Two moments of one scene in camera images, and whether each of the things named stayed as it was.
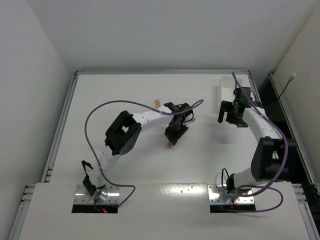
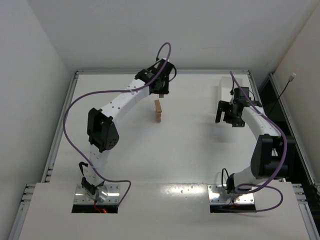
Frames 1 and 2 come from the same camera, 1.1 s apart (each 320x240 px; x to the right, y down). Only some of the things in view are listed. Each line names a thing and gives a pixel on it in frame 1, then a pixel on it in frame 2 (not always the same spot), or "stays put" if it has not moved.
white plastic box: [226, 86] stays put
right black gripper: [227, 110] stays put
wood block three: [157, 103] stays put
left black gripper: [175, 132] to [161, 90]
